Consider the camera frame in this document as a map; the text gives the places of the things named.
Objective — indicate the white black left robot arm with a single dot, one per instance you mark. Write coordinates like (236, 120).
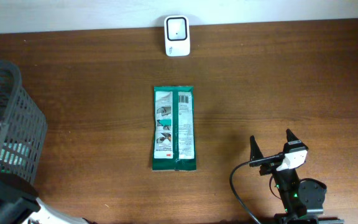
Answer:
(20, 203)

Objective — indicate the green 3M sponge package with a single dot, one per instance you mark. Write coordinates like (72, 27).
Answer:
(174, 135)

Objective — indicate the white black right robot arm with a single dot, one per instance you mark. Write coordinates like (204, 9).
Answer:
(302, 198)

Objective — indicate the grey plastic basket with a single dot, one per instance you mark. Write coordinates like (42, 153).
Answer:
(23, 126)

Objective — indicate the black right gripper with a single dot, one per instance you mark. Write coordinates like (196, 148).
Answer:
(272, 165)

